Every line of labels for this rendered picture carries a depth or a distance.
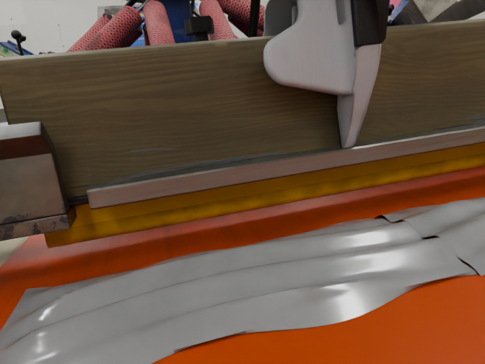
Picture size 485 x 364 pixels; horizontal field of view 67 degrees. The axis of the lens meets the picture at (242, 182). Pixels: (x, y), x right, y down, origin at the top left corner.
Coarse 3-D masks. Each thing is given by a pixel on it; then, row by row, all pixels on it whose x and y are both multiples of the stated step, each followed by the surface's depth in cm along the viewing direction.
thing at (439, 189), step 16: (432, 176) 27; (448, 176) 27; (464, 176) 26; (480, 176) 26; (352, 192) 26; (368, 192) 25; (384, 192) 25; (400, 192) 24; (416, 192) 24; (432, 192) 24; (448, 192) 23; (464, 192) 23; (480, 192) 23; (368, 208) 22; (384, 208) 22; (400, 208) 22
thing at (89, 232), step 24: (408, 168) 25; (432, 168) 25; (456, 168) 26; (288, 192) 23; (312, 192) 23; (336, 192) 24; (144, 216) 21; (168, 216) 21; (192, 216) 21; (216, 216) 22; (48, 240) 20; (72, 240) 20
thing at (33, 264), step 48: (96, 240) 22; (144, 240) 21; (192, 240) 20; (240, 240) 20; (0, 288) 17; (432, 288) 14; (480, 288) 13; (240, 336) 12; (288, 336) 12; (336, 336) 12; (384, 336) 11; (432, 336) 11; (480, 336) 11
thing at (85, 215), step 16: (480, 144) 26; (384, 160) 24; (400, 160) 24; (416, 160) 25; (432, 160) 25; (288, 176) 22; (304, 176) 23; (320, 176) 23; (336, 176) 23; (352, 176) 24; (208, 192) 21; (224, 192) 22; (240, 192) 22; (256, 192) 22; (80, 208) 20; (112, 208) 20; (128, 208) 20; (144, 208) 21; (160, 208) 21; (80, 224) 20
